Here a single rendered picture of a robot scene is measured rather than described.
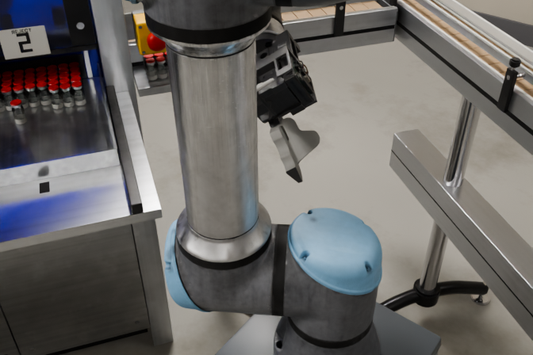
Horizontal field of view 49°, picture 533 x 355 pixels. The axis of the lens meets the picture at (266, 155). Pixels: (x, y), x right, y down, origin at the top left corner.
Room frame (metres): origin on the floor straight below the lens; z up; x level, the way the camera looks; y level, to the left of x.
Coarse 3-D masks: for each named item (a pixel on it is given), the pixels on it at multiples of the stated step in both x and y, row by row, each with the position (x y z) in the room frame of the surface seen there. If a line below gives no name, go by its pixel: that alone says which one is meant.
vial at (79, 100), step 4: (72, 84) 1.04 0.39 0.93; (76, 84) 1.04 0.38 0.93; (80, 84) 1.04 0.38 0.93; (72, 88) 1.04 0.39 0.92; (76, 88) 1.03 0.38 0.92; (80, 88) 1.04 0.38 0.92; (76, 92) 1.03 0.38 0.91; (80, 92) 1.04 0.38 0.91; (76, 96) 1.03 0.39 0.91; (80, 96) 1.04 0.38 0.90; (84, 96) 1.04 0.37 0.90; (76, 100) 1.03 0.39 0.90; (80, 100) 1.03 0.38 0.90; (84, 100) 1.04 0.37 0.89; (76, 104) 1.04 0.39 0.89; (80, 104) 1.03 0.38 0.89; (84, 104) 1.04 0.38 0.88
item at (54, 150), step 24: (96, 96) 1.07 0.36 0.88; (0, 120) 0.98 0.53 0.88; (48, 120) 0.98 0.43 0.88; (72, 120) 0.98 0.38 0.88; (96, 120) 0.98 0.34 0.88; (0, 144) 0.90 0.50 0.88; (24, 144) 0.90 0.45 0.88; (48, 144) 0.90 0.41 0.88; (72, 144) 0.90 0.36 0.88; (96, 144) 0.90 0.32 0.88; (0, 168) 0.82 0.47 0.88; (24, 168) 0.79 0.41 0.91; (48, 168) 0.80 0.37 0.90; (72, 168) 0.81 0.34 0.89; (96, 168) 0.82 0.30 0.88
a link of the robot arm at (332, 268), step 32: (288, 224) 0.56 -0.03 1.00; (320, 224) 0.53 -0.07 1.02; (352, 224) 0.54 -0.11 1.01; (288, 256) 0.50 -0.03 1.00; (320, 256) 0.48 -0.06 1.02; (352, 256) 0.48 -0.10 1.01; (288, 288) 0.47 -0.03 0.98; (320, 288) 0.46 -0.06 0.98; (352, 288) 0.46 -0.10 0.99; (320, 320) 0.46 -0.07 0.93; (352, 320) 0.46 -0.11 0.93
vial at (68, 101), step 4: (64, 84) 1.04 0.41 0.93; (68, 84) 1.04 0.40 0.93; (60, 88) 1.03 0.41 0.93; (64, 88) 1.03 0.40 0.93; (68, 88) 1.03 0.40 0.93; (64, 92) 1.03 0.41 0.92; (68, 92) 1.03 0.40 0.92; (64, 96) 1.03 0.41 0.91; (68, 96) 1.03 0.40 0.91; (72, 96) 1.04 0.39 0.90; (64, 100) 1.03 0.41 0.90; (68, 100) 1.03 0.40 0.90; (72, 100) 1.03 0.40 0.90; (64, 104) 1.03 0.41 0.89; (68, 104) 1.03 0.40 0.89; (72, 104) 1.03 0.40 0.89
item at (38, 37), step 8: (0, 32) 1.03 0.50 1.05; (8, 32) 1.04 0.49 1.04; (16, 32) 1.04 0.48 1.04; (32, 32) 1.05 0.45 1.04; (40, 32) 1.05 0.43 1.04; (0, 40) 1.03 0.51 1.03; (8, 40) 1.03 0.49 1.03; (16, 40) 1.04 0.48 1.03; (24, 40) 1.04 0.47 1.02; (32, 40) 1.05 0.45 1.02; (40, 40) 1.05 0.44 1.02; (8, 48) 1.03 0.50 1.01; (16, 48) 1.04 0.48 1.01; (24, 48) 1.04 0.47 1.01; (40, 48) 1.05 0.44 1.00; (48, 48) 1.06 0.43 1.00; (8, 56) 1.03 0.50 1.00; (16, 56) 1.04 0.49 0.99; (24, 56) 1.04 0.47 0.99
